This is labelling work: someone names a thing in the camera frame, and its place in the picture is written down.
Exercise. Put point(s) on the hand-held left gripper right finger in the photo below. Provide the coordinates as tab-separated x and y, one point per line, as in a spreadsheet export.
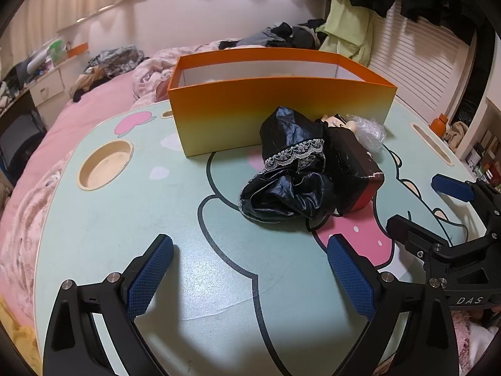
352	278

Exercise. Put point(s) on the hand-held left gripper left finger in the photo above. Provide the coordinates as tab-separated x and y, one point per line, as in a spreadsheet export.
150	278

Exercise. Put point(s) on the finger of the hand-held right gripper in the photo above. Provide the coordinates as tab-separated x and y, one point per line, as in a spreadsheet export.
450	187
411	235

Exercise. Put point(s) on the dark red small box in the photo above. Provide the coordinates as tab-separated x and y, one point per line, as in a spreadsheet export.
348	164

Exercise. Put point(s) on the black lace trimmed cloth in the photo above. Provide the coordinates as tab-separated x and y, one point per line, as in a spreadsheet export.
285	196

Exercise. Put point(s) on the orange cardboard box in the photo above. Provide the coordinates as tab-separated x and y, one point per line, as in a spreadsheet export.
274	109

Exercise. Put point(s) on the beige cloth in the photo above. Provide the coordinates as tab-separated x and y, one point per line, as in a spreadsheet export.
457	133

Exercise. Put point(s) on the white shelf unit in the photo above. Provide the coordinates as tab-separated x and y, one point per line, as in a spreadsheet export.
471	133

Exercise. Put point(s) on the orange bottle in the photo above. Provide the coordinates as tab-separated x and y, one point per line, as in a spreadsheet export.
440	124

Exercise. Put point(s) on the pink fuzzy pajamas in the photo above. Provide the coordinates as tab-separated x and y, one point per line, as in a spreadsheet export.
477	340

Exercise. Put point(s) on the mint cartoon lap table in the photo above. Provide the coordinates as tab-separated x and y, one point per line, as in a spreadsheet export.
195	211

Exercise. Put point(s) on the clear plastic wrap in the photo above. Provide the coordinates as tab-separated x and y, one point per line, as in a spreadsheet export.
370	133

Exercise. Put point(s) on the white slatted door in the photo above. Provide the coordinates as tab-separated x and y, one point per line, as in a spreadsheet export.
422	58

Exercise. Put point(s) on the dark chair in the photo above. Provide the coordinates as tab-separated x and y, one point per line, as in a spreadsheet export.
19	141

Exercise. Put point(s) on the pale green hanging garment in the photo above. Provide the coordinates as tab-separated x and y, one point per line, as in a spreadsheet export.
344	27

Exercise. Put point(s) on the tan and black garment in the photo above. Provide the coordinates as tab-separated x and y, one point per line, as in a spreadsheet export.
90	84

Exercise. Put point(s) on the pink floral quilt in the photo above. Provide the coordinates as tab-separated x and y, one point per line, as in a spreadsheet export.
152	74

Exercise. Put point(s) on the white drawer cabinet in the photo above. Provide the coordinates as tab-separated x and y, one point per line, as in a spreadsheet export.
49	86

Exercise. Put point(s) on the grey patterned clothes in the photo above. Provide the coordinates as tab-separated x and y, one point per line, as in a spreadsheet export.
117	60

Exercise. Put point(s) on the dark clothes pile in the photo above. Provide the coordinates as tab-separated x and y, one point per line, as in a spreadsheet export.
282	33

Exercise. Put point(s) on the small orange box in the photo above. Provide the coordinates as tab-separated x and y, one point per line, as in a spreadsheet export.
76	49

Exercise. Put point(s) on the green and white bottle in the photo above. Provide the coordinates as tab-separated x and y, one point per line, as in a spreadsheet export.
56	51

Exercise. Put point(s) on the white padded headboard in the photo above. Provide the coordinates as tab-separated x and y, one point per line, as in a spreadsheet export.
176	23

